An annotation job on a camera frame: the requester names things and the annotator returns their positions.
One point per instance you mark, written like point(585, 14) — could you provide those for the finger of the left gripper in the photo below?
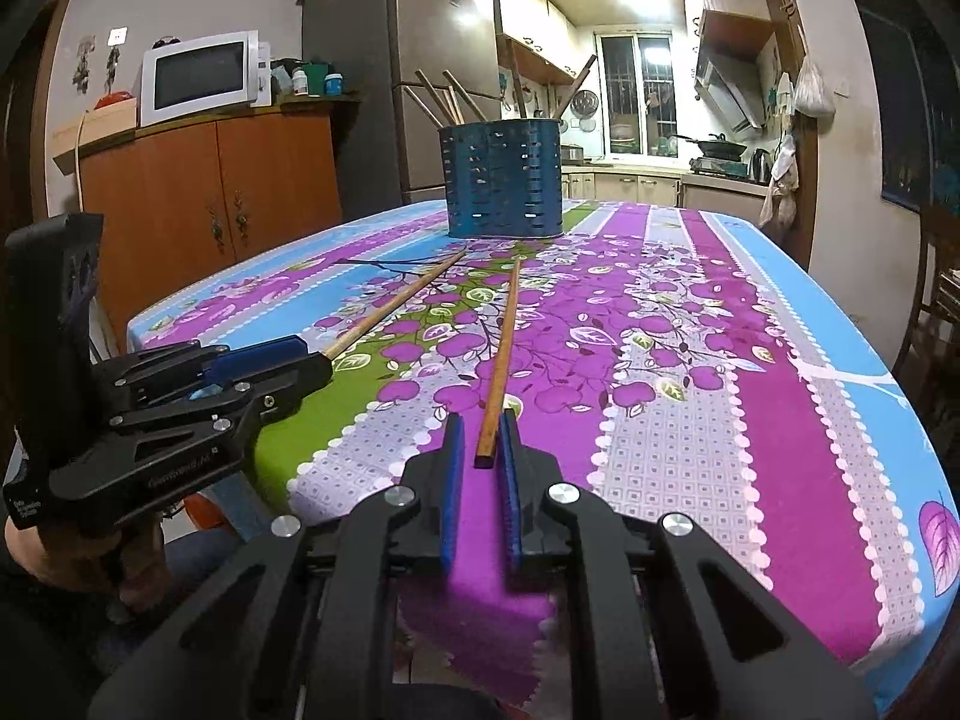
point(160, 375)
point(262, 397)

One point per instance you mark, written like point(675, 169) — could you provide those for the orange wooden cabinet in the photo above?
point(184, 200)

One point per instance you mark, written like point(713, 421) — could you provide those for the beige cardboard box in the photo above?
point(119, 117)

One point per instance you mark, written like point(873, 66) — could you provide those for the floral striped tablecloth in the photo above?
point(671, 360)

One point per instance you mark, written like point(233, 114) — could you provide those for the chopstick in holder far right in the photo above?
point(565, 101)

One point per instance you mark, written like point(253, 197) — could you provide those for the white microwave oven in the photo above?
point(208, 73)

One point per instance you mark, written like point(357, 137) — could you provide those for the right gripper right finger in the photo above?
point(662, 621)

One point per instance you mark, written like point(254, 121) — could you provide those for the kitchen barred window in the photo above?
point(639, 94)

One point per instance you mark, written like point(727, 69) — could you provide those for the wooden chopstick one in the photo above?
point(346, 340)
point(486, 445)

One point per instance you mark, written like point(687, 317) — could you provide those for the blue perforated utensil holder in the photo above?
point(503, 179)

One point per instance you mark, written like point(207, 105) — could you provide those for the dark wooden chair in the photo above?
point(928, 356)

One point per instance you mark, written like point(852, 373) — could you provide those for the white medicine bottle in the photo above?
point(300, 82)

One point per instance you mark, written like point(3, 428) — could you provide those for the chopstick in holder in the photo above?
point(433, 118)
point(565, 101)

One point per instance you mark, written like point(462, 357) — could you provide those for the person's left hand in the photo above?
point(130, 566)

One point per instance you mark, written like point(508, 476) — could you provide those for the brown steel refrigerator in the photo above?
point(392, 156)

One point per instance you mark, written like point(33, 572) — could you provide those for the white hanging plastic bag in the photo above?
point(812, 97)

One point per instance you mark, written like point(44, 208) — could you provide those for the black wok on stove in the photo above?
point(716, 147)

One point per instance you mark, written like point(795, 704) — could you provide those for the steel range hood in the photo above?
point(731, 88)

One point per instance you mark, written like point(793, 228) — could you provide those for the dark curtained window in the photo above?
point(917, 92)

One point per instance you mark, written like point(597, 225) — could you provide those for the green box on cabinet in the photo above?
point(316, 72)

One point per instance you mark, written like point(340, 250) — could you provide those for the steel electric kettle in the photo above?
point(760, 166)

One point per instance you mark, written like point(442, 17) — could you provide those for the hanging cloth towels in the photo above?
point(779, 208)

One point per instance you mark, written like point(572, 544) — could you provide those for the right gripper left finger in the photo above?
point(302, 626)

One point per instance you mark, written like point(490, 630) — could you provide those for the chopstick in holder far left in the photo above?
point(433, 118)

